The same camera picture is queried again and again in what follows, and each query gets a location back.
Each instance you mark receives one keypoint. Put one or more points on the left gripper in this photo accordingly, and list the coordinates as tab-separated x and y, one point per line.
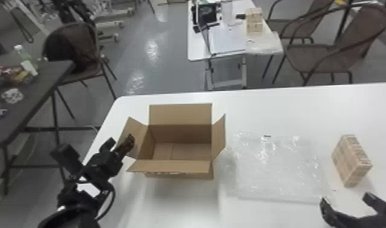
104	165

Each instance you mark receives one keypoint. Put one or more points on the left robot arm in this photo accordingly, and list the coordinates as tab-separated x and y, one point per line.
76	207

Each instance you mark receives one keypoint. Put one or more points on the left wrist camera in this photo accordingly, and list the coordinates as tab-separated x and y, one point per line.
66	158

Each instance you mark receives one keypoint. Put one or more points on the brown chair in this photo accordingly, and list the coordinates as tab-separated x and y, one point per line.
295	24
349	38
75	47

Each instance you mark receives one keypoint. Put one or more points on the beige wooden block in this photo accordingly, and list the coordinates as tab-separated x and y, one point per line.
254	20
351	160

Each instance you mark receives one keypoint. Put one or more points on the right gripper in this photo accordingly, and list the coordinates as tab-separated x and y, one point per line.
371	223

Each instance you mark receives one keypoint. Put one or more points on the clear bubble wrap sheet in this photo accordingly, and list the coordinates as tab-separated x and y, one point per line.
272	168

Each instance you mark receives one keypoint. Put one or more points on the black device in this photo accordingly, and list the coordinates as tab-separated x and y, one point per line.
205	14

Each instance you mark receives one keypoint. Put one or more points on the dark side table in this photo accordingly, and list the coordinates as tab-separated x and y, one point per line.
30	98

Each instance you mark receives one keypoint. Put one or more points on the clear bottle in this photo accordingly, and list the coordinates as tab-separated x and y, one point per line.
23	55

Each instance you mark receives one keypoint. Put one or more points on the white side table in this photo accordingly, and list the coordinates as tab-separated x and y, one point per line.
263	44

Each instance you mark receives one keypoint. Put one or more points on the cardboard box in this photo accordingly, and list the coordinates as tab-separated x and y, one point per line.
180	140

